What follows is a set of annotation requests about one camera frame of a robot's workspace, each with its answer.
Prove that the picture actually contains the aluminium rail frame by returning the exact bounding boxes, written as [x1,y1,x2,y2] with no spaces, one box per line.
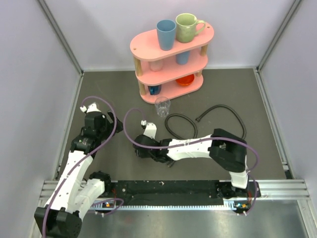
[41,179,310,211]

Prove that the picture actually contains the orange bowl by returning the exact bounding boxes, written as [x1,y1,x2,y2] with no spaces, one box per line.
[176,74,195,86]

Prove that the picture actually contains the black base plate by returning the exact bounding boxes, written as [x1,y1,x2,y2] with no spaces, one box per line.
[112,180,261,206]

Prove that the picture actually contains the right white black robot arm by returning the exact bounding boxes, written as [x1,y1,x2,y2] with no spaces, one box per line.
[133,128,250,196]

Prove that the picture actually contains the dark blue mug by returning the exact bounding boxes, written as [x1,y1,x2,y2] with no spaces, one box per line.
[148,85,161,96]

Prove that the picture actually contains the pink three-tier shelf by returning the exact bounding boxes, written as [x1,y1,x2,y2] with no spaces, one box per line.
[130,23,214,104]

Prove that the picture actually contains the blue cup middle shelf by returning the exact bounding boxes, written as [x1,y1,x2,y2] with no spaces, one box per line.
[176,51,190,65]

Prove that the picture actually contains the pink cup middle shelf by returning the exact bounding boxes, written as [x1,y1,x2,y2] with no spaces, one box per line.
[149,59,163,72]

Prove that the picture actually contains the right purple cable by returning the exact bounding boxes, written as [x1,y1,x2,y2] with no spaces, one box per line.
[123,108,261,216]

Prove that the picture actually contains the purple cable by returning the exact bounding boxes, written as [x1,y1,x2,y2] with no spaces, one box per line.
[123,108,261,216]
[41,96,124,236]

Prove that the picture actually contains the blue tumbler on top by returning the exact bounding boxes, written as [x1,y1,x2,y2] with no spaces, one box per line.
[157,19,176,51]

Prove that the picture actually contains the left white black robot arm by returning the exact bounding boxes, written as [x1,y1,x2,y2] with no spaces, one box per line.
[34,109,123,238]

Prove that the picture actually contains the clear plastic cup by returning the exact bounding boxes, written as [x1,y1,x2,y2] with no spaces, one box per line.
[155,97,170,117]

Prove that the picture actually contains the green ceramic mug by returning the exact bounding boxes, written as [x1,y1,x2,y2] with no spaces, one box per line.
[175,13,206,43]

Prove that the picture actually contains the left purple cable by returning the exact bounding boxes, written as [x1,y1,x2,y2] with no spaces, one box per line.
[41,96,124,236]

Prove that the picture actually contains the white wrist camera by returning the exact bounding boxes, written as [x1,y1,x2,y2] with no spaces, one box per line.
[80,102,101,114]
[141,120,157,139]

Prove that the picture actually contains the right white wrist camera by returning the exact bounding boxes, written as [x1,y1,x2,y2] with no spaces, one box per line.
[141,120,157,139]

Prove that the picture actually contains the black corrugated hose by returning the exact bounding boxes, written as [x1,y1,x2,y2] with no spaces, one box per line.
[164,104,247,167]

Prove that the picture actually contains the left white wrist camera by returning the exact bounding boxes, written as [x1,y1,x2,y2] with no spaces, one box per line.
[80,102,101,114]

